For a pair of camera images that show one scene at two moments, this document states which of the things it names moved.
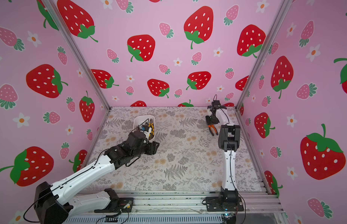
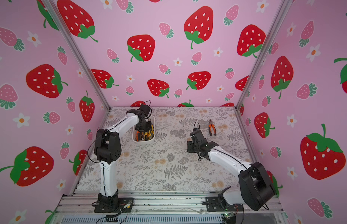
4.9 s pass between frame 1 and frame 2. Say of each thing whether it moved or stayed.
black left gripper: moved
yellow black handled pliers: stayed
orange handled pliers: stayed
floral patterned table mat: stayed
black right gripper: moved
